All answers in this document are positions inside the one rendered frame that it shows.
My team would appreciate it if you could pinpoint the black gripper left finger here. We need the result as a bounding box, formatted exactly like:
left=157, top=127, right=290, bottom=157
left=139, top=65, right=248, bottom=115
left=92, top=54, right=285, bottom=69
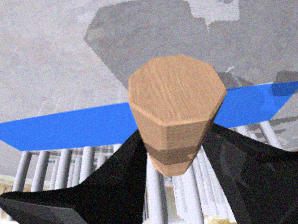
left=0, top=129, right=148, bottom=224

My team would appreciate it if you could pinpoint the blue flat strip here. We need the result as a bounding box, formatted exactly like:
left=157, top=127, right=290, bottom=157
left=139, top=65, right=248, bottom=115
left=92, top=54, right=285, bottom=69
left=0, top=81, right=298, bottom=152

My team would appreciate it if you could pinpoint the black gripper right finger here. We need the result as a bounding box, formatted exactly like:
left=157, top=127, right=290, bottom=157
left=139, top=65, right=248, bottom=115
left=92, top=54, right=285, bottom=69
left=202, top=123, right=298, bottom=224

